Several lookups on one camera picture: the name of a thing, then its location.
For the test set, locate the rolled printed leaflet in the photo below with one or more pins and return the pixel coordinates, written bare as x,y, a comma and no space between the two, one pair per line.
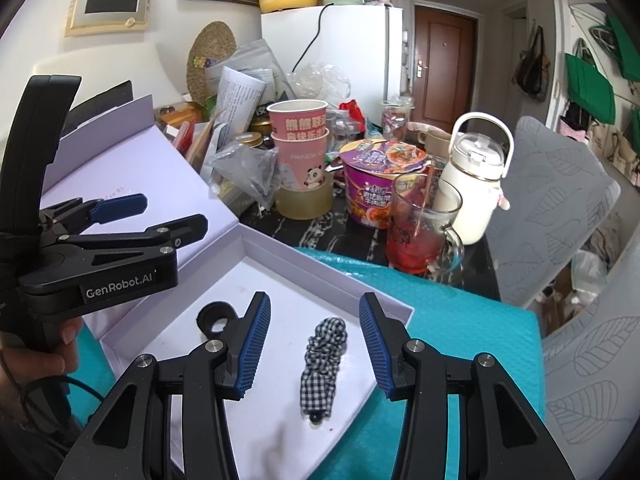
240,95

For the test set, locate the beige ceramic mug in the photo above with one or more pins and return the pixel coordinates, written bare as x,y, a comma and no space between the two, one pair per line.
435,141

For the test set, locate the white foam board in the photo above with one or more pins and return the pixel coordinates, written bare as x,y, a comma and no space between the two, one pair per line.
100,67

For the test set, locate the teal bubble mailer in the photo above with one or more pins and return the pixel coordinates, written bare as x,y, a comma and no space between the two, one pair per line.
475,360

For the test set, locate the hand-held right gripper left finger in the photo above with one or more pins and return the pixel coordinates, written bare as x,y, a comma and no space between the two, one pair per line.
252,345

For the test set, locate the white lidded gift box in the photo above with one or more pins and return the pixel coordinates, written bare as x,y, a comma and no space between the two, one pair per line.
280,280

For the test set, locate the black flat box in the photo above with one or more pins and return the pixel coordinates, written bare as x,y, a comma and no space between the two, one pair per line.
100,100

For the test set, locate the purple instant noodle bowl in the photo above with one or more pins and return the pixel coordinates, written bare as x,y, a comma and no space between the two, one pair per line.
370,195

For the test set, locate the glass cup with red print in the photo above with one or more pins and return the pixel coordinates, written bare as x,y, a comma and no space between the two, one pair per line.
397,120

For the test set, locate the white plastic bag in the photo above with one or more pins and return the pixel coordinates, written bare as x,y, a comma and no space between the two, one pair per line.
589,270

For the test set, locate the green tote bag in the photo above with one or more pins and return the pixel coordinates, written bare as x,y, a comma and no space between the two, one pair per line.
590,85
625,45

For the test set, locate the crumpled clear plastic bag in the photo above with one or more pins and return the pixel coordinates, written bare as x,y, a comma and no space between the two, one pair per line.
320,80

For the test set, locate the grey zip pouch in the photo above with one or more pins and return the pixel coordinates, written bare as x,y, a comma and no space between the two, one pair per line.
255,55

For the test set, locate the dark hanging bag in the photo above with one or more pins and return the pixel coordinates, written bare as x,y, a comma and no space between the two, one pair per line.
532,70

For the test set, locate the pink panda paper cup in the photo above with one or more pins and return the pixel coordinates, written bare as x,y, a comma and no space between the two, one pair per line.
302,165

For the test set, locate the brown entrance door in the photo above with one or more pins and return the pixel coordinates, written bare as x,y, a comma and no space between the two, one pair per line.
445,60

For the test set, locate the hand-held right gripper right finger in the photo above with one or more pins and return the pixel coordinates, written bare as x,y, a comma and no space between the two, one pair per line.
375,345

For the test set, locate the gold lid jar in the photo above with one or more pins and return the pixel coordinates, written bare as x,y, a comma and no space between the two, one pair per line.
248,139

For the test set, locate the glass mug with red drink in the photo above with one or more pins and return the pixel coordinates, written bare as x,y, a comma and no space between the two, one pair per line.
415,240

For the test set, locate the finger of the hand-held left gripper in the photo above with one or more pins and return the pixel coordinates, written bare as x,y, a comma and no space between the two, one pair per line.
165,236
122,206

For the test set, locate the red snack wrapper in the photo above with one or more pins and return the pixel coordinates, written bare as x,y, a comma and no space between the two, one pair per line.
352,110

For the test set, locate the white refrigerator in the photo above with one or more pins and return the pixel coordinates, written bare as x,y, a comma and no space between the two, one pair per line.
350,35

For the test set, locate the grey transparent plastic bag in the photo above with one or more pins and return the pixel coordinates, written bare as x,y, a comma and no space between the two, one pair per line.
245,170

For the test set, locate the person's left hand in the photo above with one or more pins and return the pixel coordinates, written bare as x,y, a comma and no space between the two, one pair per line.
42,362

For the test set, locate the woven straw fan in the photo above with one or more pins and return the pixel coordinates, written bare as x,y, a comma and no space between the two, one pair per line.
210,45

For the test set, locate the clear tape roll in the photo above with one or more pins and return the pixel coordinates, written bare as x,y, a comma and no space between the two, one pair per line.
302,204

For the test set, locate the grey leaf pattern chair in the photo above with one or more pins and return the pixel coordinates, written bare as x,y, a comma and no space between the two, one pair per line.
590,360
550,185

